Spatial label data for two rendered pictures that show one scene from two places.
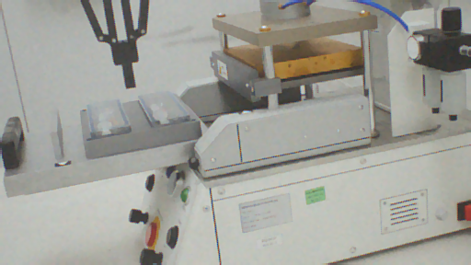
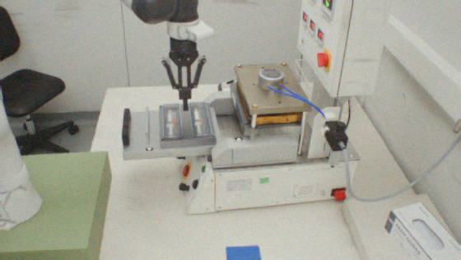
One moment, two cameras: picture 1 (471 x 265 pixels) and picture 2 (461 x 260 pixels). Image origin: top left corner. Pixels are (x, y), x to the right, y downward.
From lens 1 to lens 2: 54 cm
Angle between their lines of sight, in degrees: 18
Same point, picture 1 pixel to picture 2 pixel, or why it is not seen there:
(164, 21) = not seen: outside the picture
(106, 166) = (169, 153)
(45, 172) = (141, 152)
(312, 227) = (260, 192)
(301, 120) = (263, 150)
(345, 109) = (286, 146)
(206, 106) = (223, 108)
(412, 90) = (321, 141)
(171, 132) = (202, 141)
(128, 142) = (180, 143)
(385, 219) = (295, 192)
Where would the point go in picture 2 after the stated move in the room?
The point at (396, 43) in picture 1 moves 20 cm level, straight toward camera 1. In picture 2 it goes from (318, 120) to (303, 162)
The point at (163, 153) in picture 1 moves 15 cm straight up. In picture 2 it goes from (196, 150) to (195, 107)
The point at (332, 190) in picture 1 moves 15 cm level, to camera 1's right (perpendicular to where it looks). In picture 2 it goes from (272, 178) to (321, 182)
